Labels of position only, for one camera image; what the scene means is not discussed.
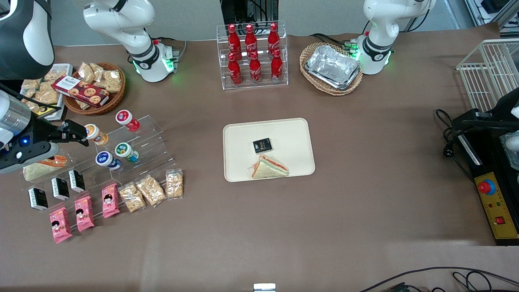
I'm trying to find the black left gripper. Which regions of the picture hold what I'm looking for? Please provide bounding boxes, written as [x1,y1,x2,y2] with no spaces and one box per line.
[462,87,519,136]

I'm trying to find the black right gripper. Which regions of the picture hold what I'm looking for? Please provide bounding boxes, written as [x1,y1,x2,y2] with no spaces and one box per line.
[0,117,89,175]

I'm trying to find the green gum bottle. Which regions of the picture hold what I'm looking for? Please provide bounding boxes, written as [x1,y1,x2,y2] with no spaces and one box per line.
[114,142,139,163]

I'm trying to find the orange gum bottle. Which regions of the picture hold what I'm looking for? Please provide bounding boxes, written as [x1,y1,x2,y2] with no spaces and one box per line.
[84,124,109,146]

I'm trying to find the blue gum bottle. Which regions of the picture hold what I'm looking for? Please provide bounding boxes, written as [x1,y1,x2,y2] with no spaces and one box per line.
[95,150,122,171]

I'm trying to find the white rectangular snack tray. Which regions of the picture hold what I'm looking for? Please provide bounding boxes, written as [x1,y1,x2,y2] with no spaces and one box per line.
[19,63,74,122]

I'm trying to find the cream plastic tray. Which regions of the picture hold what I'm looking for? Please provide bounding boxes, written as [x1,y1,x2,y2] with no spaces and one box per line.
[223,118,316,183]

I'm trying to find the red cookie box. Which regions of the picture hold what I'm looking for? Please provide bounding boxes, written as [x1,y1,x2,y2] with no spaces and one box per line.
[51,75,110,108]

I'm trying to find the small black white box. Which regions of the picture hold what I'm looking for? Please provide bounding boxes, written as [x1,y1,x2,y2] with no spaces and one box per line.
[51,177,71,201]
[68,169,86,193]
[27,187,49,212]

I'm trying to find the wrapped triangle sandwich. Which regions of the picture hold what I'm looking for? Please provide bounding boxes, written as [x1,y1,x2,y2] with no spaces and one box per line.
[247,154,290,180]
[22,155,68,182]

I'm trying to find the round wicker snack basket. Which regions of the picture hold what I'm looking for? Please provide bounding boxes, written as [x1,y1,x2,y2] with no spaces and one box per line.
[62,62,127,116]

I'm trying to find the red-lid yogurt cup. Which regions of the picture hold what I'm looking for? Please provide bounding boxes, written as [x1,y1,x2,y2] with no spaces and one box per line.
[115,109,142,133]

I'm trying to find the pink snack packet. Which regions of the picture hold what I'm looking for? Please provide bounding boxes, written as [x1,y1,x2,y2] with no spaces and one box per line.
[101,183,121,219]
[74,195,95,233]
[49,206,74,244]

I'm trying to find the clear acrylic stepped shelf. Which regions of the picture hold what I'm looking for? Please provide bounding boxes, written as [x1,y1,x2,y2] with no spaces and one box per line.
[24,115,178,228]

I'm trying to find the red emergency stop button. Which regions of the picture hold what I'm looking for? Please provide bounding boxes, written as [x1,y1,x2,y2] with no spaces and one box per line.
[477,179,496,195]

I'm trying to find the clear bag of crackers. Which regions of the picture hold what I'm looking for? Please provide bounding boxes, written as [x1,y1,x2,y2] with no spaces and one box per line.
[118,182,147,214]
[165,168,184,200]
[135,174,167,208]

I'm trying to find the metal shelf with devices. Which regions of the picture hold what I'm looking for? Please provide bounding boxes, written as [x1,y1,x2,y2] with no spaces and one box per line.
[464,0,519,35]

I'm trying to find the black control box yellow panel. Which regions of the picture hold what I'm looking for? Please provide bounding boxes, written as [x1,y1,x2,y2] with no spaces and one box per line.
[451,108,519,246]

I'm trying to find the red cola bottle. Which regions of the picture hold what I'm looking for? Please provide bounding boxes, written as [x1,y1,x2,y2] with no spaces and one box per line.
[270,49,284,84]
[227,24,242,61]
[248,51,262,85]
[244,24,258,60]
[227,53,243,87]
[267,22,281,57]

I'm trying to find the stacked aluminium foil trays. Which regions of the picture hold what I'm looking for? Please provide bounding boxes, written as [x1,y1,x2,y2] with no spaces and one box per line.
[305,45,362,91]

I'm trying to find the small black box gold print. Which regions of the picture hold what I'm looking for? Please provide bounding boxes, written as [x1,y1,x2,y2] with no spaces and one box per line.
[253,138,273,155]

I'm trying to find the clear acrylic bottle rack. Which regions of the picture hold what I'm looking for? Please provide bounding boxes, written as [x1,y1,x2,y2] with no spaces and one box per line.
[216,20,290,91]

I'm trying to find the wicker basket with foil trays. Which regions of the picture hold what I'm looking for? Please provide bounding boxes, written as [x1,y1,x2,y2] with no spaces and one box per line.
[299,42,364,97]

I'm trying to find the black equipment rack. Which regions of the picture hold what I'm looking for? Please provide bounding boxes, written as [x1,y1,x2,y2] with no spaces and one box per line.
[221,0,279,26]

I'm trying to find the white wire basket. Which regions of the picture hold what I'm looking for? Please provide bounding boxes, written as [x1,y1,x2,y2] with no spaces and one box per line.
[456,39,519,113]

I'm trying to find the black power cable with plug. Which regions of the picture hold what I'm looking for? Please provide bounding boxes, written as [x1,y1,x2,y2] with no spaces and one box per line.
[435,108,476,181]

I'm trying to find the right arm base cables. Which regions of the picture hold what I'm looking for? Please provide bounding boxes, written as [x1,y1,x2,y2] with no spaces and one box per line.
[152,36,188,62]

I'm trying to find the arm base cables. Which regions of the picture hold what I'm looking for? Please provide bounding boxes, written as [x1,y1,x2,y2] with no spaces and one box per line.
[152,36,188,62]
[310,32,362,54]

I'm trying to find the black cables at table edge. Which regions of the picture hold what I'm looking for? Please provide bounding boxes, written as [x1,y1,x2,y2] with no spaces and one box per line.
[358,266,519,292]

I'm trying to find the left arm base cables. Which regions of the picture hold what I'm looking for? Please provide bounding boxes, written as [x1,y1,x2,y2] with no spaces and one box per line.
[310,32,362,54]

